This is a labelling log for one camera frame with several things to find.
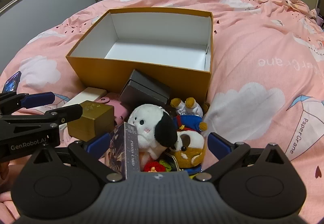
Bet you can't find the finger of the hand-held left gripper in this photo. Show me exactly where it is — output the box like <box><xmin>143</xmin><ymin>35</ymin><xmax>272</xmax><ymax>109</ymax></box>
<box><xmin>0</xmin><ymin>92</ymin><xmax>55</xmax><ymax>116</ymax></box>
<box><xmin>0</xmin><ymin>104</ymin><xmax>84</xmax><ymax>138</ymax></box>

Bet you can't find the dark grey box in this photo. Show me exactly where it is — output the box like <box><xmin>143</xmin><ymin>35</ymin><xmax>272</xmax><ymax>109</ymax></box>
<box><xmin>119</xmin><ymin>69</ymin><xmax>173</xmax><ymax>107</ymax></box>

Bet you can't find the pink printed blanket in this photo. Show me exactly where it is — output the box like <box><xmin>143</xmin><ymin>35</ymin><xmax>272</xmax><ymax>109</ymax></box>
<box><xmin>0</xmin><ymin>0</ymin><xmax>324</xmax><ymax>224</ymax></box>

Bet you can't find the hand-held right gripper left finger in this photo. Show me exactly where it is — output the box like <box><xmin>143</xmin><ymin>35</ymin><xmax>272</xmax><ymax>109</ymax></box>
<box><xmin>32</xmin><ymin>133</ymin><xmax>124</xmax><ymax>182</ymax></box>

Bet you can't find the gold box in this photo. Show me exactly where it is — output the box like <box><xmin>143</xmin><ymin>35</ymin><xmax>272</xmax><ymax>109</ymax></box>
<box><xmin>67</xmin><ymin>100</ymin><xmax>115</xmax><ymax>142</ymax></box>

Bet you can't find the white box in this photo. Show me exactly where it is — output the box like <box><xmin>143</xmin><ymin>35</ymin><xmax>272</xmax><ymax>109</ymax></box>
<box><xmin>62</xmin><ymin>87</ymin><xmax>107</xmax><ymax>108</ymax></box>

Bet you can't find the brown plush in blue outfit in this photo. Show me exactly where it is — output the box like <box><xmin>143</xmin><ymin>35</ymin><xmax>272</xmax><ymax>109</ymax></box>
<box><xmin>169</xmin><ymin>97</ymin><xmax>211</xmax><ymax>179</ymax></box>

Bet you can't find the dark printed card box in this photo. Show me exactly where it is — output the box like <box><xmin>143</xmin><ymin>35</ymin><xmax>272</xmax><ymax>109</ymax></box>
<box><xmin>105</xmin><ymin>123</ymin><xmax>141</xmax><ymax>180</ymax></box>

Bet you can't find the orange cardboard box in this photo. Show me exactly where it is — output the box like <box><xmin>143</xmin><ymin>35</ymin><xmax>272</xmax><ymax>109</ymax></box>
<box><xmin>66</xmin><ymin>7</ymin><xmax>213</xmax><ymax>101</ymax></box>

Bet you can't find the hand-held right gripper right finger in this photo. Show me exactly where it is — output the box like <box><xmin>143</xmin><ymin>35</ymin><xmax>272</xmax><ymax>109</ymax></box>
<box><xmin>195</xmin><ymin>132</ymin><xmax>291</xmax><ymax>181</ymax></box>

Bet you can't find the crochet carrot toy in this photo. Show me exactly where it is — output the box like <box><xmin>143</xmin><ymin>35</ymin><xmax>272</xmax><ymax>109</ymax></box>
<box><xmin>140</xmin><ymin>152</ymin><xmax>175</xmax><ymax>172</ymax></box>

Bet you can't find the white and black plush dog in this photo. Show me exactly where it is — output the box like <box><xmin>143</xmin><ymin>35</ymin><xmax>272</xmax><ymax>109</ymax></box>
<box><xmin>128</xmin><ymin>104</ymin><xmax>178</xmax><ymax>161</ymax></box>

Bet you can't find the dark blue phone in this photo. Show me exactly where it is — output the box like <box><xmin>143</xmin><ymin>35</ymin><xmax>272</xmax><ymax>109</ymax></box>
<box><xmin>2</xmin><ymin>71</ymin><xmax>22</xmax><ymax>93</ymax></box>

